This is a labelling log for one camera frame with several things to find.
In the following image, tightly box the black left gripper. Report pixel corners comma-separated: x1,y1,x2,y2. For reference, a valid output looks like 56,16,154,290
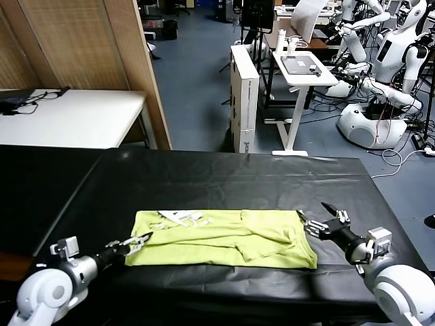
94,231,155,270

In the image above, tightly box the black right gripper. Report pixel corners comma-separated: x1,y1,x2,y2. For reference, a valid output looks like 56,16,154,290
295,202,372,266

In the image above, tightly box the yellow-green t-shirt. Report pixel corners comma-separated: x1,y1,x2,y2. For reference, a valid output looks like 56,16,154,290
124,209,319,270

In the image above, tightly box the black plastic table cover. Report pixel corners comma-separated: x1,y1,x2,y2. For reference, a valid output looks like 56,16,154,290
20,149,435,323

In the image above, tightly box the white rectangular table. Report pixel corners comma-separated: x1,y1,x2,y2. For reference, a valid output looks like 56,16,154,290
0,88,159,149

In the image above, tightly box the tall white cardboard box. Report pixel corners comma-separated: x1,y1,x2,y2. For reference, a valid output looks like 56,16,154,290
230,44,261,154

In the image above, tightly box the black tripod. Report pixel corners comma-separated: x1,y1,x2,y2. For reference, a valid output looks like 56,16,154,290
411,29,435,143

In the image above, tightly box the white adjustable side desk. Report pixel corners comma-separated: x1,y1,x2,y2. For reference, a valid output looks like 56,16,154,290
264,50,340,157

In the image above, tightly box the grey laptop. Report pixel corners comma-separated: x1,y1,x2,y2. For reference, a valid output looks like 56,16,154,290
281,56,321,75

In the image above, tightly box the white humanoid robot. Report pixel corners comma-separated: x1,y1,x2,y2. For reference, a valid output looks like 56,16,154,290
326,0,432,150
336,0,392,65

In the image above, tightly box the brown desk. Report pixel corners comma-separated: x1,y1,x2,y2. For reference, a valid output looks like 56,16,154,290
263,18,344,52

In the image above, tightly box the black pouch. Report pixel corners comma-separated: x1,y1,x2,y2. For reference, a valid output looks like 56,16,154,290
0,96,30,109

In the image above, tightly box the white bottle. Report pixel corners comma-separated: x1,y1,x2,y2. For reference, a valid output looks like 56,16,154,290
275,29,287,54

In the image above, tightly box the white curved panel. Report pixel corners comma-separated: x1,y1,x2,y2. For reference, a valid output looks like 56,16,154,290
291,0,330,45

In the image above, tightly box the black bin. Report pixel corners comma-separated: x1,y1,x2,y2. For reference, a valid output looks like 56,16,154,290
162,19,179,40

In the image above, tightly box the black monitor on stand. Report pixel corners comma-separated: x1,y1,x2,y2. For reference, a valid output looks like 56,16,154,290
240,0,276,46

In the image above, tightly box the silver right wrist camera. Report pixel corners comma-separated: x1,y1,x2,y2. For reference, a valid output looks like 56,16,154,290
366,226,394,261

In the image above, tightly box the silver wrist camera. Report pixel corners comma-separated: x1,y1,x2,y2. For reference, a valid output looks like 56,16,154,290
50,236,81,261
366,226,394,261

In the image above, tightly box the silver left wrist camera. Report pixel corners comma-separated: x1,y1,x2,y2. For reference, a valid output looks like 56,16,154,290
50,236,81,261

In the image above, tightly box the white floor cable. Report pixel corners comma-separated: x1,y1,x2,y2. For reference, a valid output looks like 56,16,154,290
370,145,428,179

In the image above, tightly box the black cable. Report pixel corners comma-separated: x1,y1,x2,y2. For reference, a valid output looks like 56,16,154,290
16,86,71,115

